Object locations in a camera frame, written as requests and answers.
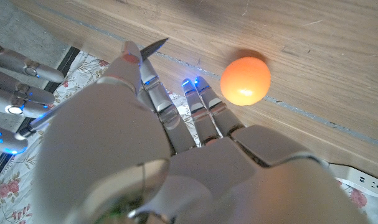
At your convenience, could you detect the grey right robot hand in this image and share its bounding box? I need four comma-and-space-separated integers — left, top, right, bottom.
0, 42, 65, 156

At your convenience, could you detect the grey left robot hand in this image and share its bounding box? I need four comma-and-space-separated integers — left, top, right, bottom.
32, 40, 373, 224

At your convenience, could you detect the dark mechanical pencil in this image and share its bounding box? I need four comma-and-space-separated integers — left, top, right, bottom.
16, 37, 170, 141

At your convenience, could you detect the orange ball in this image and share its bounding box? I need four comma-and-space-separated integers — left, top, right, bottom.
219, 56, 272, 106

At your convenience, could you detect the white power strip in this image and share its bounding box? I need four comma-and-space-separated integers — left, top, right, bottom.
328, 163, 378, 200

